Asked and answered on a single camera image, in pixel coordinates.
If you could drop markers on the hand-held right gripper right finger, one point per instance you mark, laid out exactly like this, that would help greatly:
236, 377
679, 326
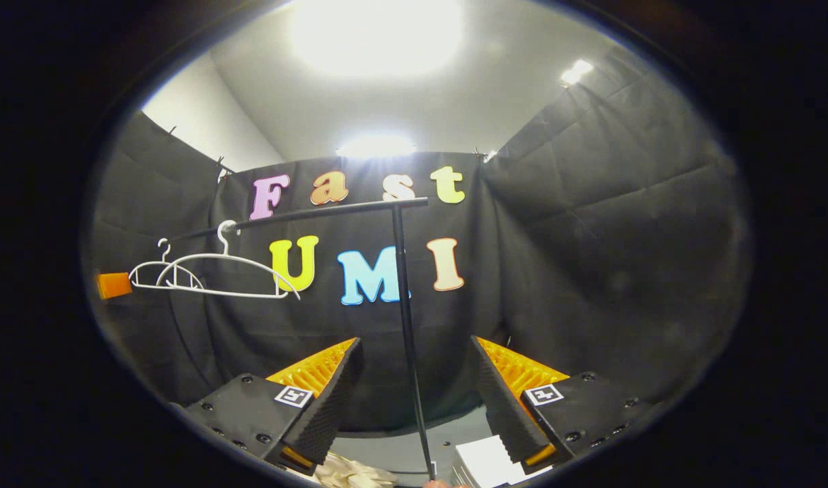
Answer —
499, 407

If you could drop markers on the ceiling light panel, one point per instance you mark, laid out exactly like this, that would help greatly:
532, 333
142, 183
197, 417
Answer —
576, 72
377, 34

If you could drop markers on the black clothes rack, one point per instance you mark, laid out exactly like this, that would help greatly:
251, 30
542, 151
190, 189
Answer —
404, 285

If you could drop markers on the white paper sheet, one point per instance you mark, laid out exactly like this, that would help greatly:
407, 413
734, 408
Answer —
485, 464

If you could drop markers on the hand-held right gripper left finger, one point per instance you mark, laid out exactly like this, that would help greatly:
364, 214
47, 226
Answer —
326, 407

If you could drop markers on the cream shirt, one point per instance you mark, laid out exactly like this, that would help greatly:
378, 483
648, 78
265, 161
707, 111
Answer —
353, 474

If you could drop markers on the black backdrop cloth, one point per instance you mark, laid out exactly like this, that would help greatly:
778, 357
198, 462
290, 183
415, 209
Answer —
590, 237

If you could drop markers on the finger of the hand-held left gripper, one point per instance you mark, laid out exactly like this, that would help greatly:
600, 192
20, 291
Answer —
114, 285

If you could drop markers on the white plastic hanger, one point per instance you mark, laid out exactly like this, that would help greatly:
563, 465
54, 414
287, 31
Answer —
163, 252
223, 242

